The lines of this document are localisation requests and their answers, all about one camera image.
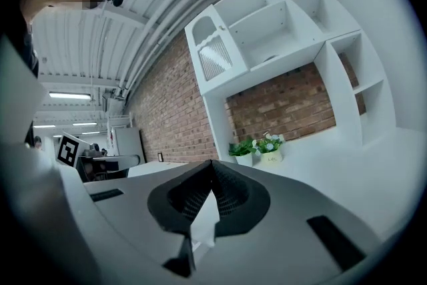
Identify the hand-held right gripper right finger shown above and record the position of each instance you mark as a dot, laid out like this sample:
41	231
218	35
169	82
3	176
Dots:
287	227

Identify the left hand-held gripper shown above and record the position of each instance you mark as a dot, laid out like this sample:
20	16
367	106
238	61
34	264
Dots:
68	148

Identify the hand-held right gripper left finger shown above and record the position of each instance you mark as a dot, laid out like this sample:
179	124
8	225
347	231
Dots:
133	207

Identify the tall grey cabinet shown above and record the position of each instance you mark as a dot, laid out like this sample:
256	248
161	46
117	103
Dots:
130	145

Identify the long white desk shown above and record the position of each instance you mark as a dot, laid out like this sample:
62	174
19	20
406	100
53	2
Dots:
156	168

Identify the flowers in cream pot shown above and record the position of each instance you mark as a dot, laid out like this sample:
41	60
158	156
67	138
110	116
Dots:
271	151

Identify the ceiling light panel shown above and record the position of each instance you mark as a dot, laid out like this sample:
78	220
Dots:
70	95

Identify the green plant in white pot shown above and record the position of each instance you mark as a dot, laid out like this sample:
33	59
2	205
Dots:
241	151

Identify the person's black shirt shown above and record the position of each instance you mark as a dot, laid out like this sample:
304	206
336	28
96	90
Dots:
20	43

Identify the white ceiling pipes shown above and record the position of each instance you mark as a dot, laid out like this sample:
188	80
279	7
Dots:
187	10

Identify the white shelf unit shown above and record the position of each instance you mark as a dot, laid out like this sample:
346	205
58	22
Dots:
283	36

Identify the black wall outlet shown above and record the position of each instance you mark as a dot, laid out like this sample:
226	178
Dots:
159	157

